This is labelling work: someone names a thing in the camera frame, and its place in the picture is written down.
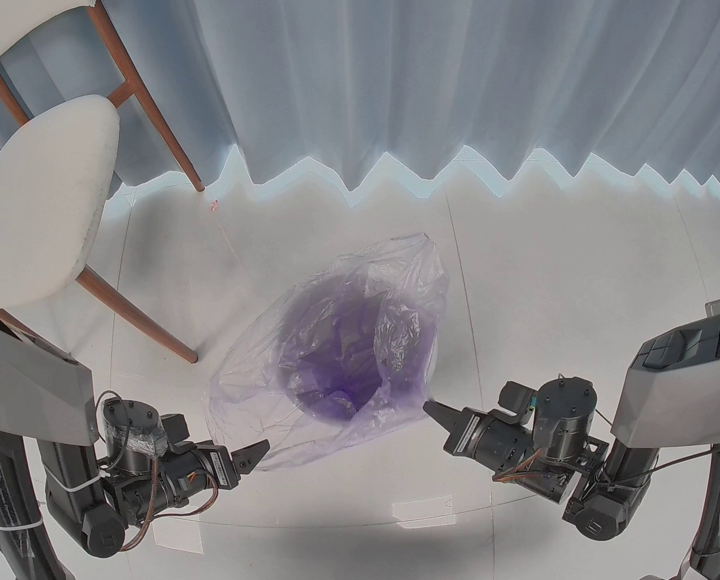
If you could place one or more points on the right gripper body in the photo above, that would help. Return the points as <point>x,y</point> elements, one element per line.
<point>499,444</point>

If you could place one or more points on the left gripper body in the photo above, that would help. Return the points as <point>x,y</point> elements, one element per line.
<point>200,466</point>

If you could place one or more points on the purple plastic bag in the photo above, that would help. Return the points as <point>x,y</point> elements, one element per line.
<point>348,324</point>

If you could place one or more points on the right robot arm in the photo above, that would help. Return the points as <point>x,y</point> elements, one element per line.
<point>668,396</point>

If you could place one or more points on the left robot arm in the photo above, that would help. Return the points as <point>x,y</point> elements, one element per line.
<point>28,384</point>

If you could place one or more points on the white padded wooden chair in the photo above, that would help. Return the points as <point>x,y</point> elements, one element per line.
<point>40,203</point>

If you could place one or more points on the pale blue curtain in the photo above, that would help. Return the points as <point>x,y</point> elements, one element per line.
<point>396,52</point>

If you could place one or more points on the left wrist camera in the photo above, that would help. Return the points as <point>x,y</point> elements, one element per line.
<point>176,429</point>

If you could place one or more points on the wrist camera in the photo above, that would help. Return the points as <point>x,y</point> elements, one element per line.
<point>514,396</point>
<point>176,429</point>

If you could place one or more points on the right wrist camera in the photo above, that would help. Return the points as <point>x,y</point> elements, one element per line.
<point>514,396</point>

